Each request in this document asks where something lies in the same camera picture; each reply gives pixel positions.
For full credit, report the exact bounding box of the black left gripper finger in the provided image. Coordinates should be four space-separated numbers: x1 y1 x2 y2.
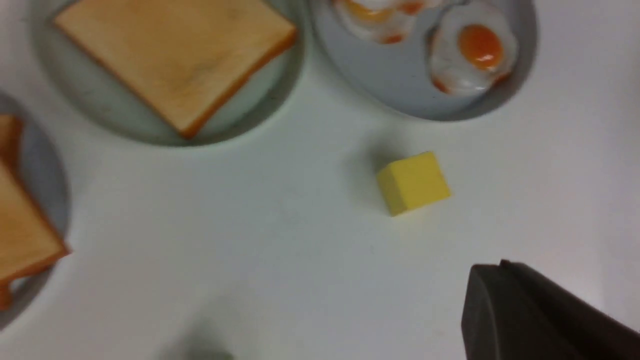
461 259 640 360

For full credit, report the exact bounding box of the yellow foam cube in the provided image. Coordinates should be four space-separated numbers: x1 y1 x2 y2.
375 152 451 217

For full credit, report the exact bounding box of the grey egg plate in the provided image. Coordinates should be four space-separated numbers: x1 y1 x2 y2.
307 0 538 122

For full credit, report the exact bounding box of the fried egg bottom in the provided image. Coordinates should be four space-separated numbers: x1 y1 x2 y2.
427 0 520 97

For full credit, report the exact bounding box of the fried egg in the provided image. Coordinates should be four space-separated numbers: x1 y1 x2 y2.
330 0 446 44
427 0 520 97

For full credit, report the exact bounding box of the fried egg middle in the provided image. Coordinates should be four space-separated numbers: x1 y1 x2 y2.
330 0 446 44

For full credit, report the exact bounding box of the light blue bread plate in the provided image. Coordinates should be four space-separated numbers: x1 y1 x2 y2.
0 92 72 331

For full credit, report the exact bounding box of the mint green centre plate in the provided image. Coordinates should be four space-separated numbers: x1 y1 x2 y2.
26 0 310 147

